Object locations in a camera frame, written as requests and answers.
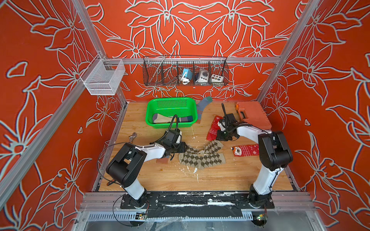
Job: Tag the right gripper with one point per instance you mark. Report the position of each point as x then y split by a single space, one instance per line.
219 138

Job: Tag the brown argyle sock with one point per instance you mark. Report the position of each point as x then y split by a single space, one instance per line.
211 148
202 161

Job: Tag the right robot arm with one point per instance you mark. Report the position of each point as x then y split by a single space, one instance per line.
274 153

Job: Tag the white dotted box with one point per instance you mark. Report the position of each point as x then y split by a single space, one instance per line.
217 80

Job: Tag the orange adjustable wrench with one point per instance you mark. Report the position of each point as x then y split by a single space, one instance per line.
132 137

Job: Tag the white power adapter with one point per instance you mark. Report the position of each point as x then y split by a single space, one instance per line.
202 76

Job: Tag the clear acrylic wall bin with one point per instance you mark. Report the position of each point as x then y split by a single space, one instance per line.
100 81

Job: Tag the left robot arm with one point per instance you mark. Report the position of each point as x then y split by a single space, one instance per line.
125 167

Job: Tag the cream purple striped sock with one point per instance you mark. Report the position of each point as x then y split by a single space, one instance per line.
158 119

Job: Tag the green plastic basket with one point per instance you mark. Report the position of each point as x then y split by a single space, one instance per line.
180 106

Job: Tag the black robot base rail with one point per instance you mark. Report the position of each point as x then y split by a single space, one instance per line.
196 204

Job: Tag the orange tool case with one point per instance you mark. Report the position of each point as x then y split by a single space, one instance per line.
251 112

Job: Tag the blue white small box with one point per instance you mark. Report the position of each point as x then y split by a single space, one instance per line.
187 75

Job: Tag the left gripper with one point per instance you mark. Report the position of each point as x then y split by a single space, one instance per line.
182 146

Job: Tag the red penguin christmas sock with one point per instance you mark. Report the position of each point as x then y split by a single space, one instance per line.
245 150

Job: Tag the red snowflake christmas sock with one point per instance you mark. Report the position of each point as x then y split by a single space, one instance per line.
212 133

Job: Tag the black wire wall basket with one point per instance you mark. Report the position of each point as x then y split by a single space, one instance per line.
166 70

